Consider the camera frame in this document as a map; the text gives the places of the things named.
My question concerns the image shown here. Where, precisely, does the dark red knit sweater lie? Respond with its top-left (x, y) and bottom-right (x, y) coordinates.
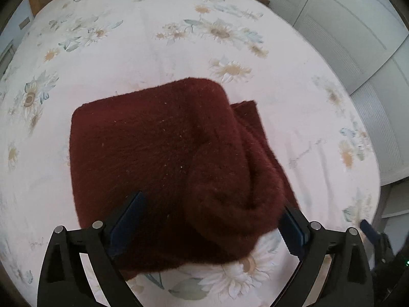
top-left (69, 78), bottom-right (297, 279)

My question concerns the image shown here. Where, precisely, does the white wardrobe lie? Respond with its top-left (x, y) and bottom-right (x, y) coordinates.
top-left (269, 0), bottom-right (408, 184)

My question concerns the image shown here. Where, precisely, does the white radiator cover cabinet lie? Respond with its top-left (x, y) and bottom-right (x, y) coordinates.
top-left (0, 40), bottom-right (16, 77)

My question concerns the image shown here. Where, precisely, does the pink floral bed cover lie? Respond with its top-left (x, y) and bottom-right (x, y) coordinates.
top-left (1, 0), bottom-right (380, 305)

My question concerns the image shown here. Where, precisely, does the left wall switch plate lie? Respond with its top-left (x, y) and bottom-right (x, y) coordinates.
top-left (19, 17), bottom-right (30, 30)

